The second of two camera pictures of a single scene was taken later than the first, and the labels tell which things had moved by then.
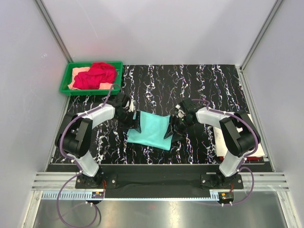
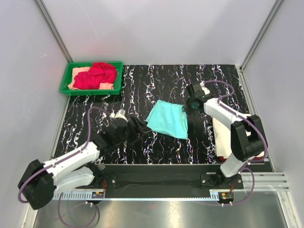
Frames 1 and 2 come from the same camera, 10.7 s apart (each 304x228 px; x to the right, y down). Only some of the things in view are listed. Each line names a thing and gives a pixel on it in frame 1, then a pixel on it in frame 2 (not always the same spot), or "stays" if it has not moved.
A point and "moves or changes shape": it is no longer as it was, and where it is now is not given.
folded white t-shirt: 222,145 stays
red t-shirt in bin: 99,72 stays
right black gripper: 178,136 to 187,108
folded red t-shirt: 221,158 stays
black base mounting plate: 160,177 stays
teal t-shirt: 153,128 moves or changes shape
